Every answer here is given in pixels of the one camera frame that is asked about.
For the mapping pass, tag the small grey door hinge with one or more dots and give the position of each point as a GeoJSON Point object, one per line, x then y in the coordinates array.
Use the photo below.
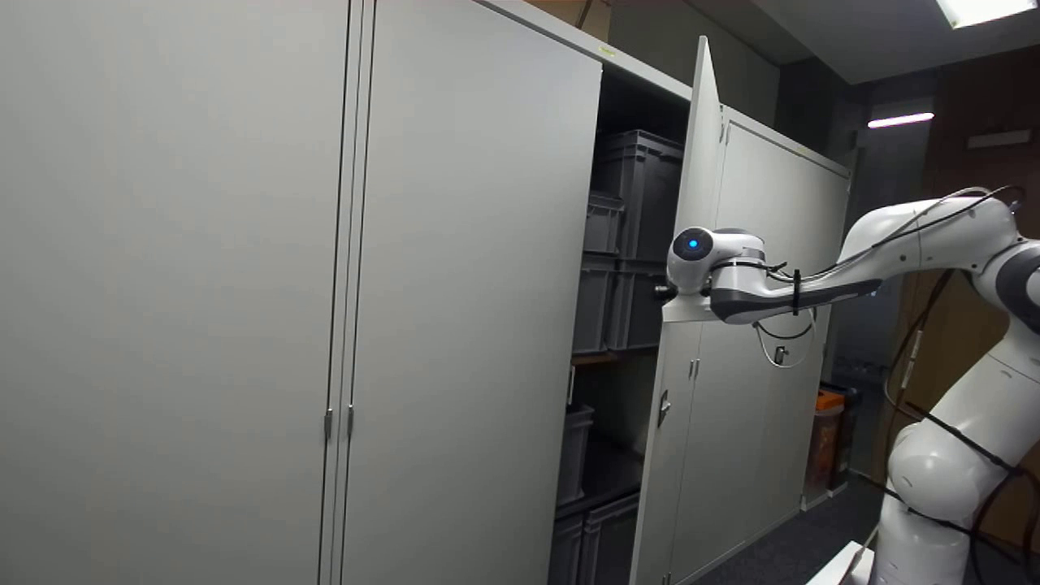
{"type": "Point", "coordinates": [350, 423]}
{"type": "Point", "coordinates": [327, 423]}

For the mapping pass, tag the pegboard-backed grey locker door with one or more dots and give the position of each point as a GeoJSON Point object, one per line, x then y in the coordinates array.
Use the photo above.
{"type": "Point", "coordinates": [684, 457]}

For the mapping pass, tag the brown wooden panel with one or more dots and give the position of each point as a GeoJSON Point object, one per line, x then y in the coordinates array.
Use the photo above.
{"type": "Point", "coordinates": [975, 152]}

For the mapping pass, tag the rectangular ceiling light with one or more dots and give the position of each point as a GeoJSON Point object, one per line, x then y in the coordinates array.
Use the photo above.
{"type": "Point", "coordinates": [987, 7]}
{"type": "Point", "coordinates": [897, 118]}

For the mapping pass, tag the large grey storage crate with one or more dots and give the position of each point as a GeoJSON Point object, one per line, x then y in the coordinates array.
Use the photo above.
{"type": "Point", "coordinates": [645, 197]}

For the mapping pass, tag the small grey storage crate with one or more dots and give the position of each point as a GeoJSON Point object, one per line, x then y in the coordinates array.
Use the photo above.
{"type": "Point", "coordinates": [603, 222]}

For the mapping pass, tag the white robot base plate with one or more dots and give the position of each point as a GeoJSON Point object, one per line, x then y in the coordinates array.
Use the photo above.
{"type": "Point", "coordinates": [847, 564]}

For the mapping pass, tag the orange bin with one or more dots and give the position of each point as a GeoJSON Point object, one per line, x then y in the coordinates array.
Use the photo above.
{"type": "Point", "coordinates": [830, 426]}

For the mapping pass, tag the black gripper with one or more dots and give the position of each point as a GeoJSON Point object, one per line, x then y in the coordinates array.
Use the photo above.
{"type": "Point", "coordinates": [661, 290]}

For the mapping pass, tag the black locker door lock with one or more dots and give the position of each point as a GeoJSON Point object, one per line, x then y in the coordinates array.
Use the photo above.
{"type": "Point", "coordinates": [666, 408]}
{"type": "Point", "coordinates": [778, 353]}

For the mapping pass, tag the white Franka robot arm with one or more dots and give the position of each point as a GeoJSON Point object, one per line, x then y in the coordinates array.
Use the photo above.
{"type": "Point", "coordinates": [953, 465]}

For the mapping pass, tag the grey sign plate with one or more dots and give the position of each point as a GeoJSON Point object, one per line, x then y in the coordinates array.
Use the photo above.
{"type": "Point", "coordinates": [996, 137]}

